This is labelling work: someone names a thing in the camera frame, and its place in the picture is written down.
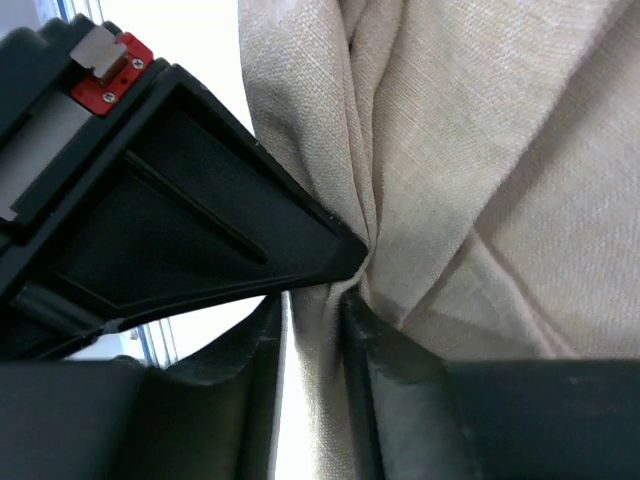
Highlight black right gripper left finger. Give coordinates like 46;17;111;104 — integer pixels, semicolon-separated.
1;295;282;479

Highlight beige cloth napkin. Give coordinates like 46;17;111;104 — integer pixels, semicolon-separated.
237;0;640;480

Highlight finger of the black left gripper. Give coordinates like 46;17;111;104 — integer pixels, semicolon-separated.
1;60;367;358

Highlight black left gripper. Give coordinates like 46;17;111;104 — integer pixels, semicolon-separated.
0;13;155;361

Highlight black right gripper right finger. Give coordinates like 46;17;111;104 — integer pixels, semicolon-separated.
340;292;639;479

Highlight aluminium front mounting rail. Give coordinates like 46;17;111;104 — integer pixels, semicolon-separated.
67;318;180;368

